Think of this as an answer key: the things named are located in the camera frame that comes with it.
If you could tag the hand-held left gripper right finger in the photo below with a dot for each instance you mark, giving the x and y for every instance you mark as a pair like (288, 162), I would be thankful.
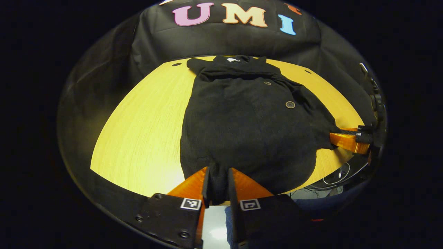
(266, 218)

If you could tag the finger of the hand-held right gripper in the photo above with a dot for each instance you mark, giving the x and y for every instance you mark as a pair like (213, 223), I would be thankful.
(349, 141)

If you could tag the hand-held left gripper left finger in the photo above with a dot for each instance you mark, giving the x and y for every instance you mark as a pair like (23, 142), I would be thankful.
(173, 218)

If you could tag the black button jacket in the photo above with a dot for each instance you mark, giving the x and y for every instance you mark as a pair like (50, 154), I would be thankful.
(242, 138)

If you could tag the black backdrop cloth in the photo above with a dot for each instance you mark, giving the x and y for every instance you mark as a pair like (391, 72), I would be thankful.
(207, 41)

